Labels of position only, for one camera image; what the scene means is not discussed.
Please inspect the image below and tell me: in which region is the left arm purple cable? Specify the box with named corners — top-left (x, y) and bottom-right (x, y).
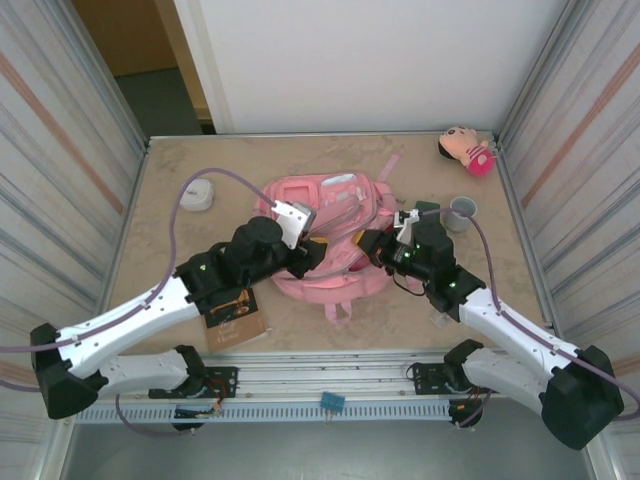
top-left (0, 167), bottom-right (279, 396)

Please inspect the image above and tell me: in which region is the brown wooden door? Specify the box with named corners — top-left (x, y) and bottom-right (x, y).
top-left (72, 0), bottom-right (211, 135)

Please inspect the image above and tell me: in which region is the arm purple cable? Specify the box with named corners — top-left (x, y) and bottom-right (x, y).
top-left (418, 207), bottom-right (640, 422)
top-left (0, 167), bottom-right (279, 396)

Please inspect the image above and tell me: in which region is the small white square box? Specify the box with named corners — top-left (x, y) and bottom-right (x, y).
top-left (178, 178), bottom-right (217, 213)

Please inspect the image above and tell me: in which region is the white slotted cable duct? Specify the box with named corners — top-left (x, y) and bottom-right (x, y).
top-left (74, 402), bottom-right (452, 425)

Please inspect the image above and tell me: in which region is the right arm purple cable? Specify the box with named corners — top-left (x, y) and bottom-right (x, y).
top-left (418, 207), bottom-right (640, 422)

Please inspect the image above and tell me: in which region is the plush doll with pink body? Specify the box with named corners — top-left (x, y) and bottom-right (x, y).
top-left (437, 125), bottom-right (497, 178)

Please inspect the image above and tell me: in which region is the blue connector block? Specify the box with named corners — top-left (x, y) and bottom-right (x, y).
top-left (319, 391), bottom-right (348, 414)

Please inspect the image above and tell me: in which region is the aluminium frame post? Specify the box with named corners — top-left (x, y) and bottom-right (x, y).
top-left (497, 0), bottom-right (594, 144)
top-left (69, 0), bottom-right (152, 151)

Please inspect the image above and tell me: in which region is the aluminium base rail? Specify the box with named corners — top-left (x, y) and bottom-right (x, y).
top-left (64, 349), bottom-right (599, 402)

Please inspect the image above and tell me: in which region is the pink school backpack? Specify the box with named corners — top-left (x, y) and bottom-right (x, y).
top-left (257, 153), bottom-right (404, 326)

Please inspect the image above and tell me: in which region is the aluminium table border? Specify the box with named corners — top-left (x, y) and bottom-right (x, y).
top-left (92, 130), bottom-right (564, 352)

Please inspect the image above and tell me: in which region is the brown book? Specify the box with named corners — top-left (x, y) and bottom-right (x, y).
top-left (203, 287), bottom-right (270, 354)

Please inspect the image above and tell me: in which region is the grey cup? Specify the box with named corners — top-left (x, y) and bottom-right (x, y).
top-left (447, 195), bottom-right (480, 233)

